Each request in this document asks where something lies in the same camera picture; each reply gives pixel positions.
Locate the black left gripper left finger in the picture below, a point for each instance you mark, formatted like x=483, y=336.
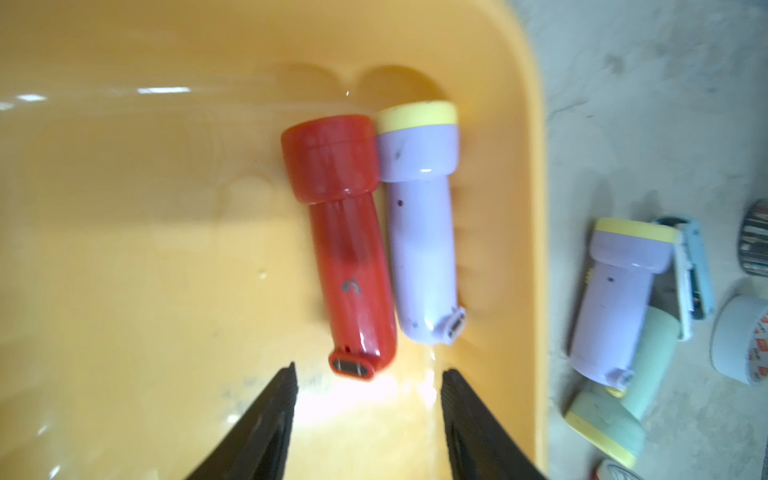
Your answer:
x=257, y=445

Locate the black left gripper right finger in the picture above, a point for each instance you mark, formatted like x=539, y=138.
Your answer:
x=477, y=444

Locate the mint green flashlight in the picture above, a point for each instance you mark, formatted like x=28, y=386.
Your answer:
x=611, y=420

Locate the yellow plastic storage tray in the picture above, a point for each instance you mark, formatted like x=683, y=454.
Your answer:
x=157, y=270

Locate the red flashlight one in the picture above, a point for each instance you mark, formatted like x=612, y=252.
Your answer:
x=333, y=169

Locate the red flashlight white logo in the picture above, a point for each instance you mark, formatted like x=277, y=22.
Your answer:
x=611, y=470

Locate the light blue stapler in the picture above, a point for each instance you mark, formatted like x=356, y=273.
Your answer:
x=685, y=291

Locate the white tape roll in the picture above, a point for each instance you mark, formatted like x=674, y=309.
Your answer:
x=739, y=340

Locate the clear cup of pencils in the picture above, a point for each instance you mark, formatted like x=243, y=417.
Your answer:
x=752, y=240

